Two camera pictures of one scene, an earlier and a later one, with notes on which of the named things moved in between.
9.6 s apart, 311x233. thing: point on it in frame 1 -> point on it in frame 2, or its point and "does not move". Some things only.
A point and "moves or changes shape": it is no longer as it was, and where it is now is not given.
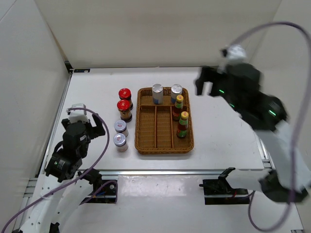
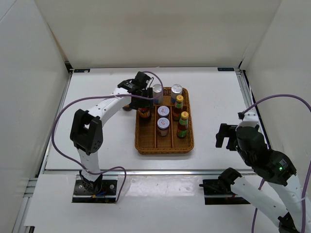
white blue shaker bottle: [157, 94] does not move
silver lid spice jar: [120, 126] -> [163, 111]
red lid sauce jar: [125, 94] moves or changes shape
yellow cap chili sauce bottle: [182, 127] does not move
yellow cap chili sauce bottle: [178, 108] does not move
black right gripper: [208, 74] -> [226, 131]
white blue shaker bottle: [176, 90] does not move
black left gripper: [97, 130] -> [146, 103]
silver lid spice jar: [119, 140] -> [163, 124]
